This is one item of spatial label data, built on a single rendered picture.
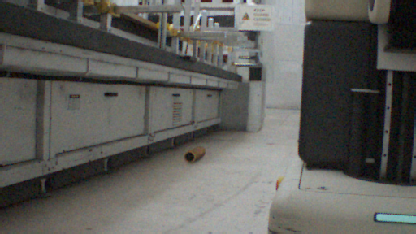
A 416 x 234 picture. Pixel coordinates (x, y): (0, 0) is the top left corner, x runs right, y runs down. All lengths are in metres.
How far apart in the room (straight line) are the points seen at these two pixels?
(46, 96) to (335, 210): 1.30
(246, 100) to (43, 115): 4.05
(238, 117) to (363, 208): 4.79
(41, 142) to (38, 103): 0.16
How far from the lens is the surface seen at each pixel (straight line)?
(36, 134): 1.84
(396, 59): 1.11
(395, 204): 0.91
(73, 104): 2.09
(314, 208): 0.88
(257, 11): 5.53
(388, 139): 1.14
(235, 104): 5.62
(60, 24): 1.46
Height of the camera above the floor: 0.48
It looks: 3 degrees down
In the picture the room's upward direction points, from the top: 3 degrees clockwise
